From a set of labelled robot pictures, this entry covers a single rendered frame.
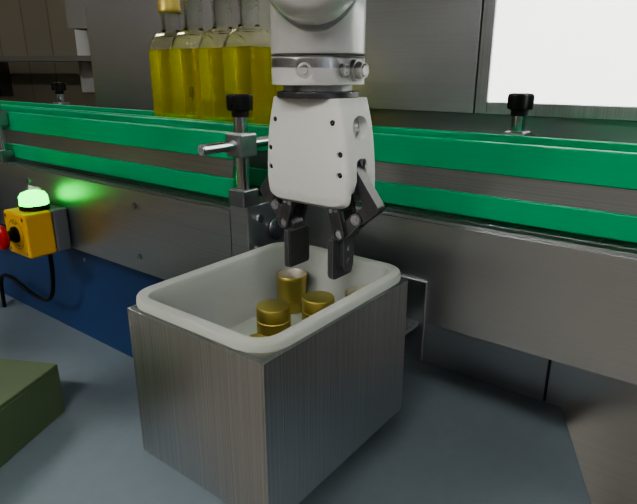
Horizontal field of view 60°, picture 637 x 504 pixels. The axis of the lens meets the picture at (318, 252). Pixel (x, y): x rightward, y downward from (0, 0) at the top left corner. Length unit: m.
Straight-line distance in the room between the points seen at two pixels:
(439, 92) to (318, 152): 0.33
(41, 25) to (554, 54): 3.85
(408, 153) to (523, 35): 0.22
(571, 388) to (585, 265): 0.33
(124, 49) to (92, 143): 0.45
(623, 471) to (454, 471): 0.27
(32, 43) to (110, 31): 3.02
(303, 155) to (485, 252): 0.22
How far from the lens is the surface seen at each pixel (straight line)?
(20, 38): 4.43
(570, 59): 0.74
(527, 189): 0.59
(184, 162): 0.75
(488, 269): 0.60
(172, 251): 0.77
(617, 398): 0.86
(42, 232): 0.97
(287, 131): 0.52
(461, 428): 0.80
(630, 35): 0.73
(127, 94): 1.33
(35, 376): 0.83
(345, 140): 0.49
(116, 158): 0.87
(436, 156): 0.62
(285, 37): 0.49
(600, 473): 0.92
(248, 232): 0.65
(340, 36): 0.49
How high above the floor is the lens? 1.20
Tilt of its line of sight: 18 degrees down
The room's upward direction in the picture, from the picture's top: straight up
